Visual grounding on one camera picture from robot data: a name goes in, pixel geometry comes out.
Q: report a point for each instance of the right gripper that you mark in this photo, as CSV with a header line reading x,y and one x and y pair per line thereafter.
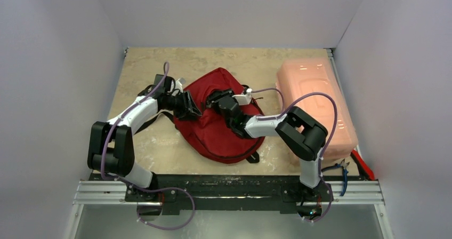
x,y
218,95

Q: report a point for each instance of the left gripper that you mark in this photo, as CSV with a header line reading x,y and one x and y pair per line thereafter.
x,y
187,105

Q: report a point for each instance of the red backpack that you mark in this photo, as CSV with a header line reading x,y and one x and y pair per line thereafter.
x,y
208,134

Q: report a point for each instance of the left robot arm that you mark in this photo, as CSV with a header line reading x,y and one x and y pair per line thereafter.
x,y
111,147

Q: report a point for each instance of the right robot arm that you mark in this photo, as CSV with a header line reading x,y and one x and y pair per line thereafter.
x,y
306,137

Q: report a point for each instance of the pink plastic storage box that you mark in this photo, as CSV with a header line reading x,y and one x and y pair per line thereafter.
x,y
298,77

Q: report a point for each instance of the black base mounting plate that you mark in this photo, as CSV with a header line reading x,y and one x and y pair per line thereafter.
x,y
313,201

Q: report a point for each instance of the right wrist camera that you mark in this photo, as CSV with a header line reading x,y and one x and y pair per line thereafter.
x,y
245,98

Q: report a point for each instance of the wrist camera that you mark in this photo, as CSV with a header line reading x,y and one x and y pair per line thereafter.
x,y
245,98
178,84

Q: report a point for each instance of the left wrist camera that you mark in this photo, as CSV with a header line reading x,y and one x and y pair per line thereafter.
x,y
178,84

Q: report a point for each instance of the red handled tool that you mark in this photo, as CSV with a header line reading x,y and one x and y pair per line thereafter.
x,y
363,168

